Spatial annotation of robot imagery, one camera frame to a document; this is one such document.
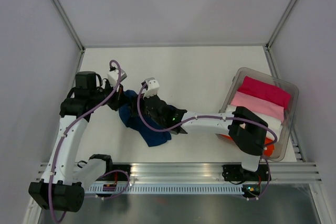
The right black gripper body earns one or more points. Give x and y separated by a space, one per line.
160 124

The blue t-shirt with print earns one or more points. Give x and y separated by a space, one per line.
147 128

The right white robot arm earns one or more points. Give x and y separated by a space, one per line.
247 130

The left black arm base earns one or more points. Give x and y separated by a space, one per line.
118 173

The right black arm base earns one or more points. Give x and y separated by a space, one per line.
236 174

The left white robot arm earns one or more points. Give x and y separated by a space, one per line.
61 187

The light pink folded t-shirt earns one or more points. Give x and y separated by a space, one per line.
258 105

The magenta folded t-shirt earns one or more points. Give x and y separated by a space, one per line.
265 91

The clear plastic storage bin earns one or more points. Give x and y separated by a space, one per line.
283 135

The white folded t-shirt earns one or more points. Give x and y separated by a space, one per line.
273 123

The orange folded t-shirt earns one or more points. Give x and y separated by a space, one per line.
268 151

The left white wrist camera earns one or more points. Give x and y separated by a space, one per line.
115 78

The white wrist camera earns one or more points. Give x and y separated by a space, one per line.
115 78
151 87

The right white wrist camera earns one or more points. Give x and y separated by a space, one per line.
151 87

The white slotted cable duct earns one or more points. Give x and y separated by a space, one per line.
167 189

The left aluminium frame post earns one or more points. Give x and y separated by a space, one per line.
66 21

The aluminium frame post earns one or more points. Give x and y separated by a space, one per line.
66 21
289 8

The aluminium front rail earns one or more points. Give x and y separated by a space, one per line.
281 173

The right aluminium frame post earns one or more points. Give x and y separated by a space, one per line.
289 8

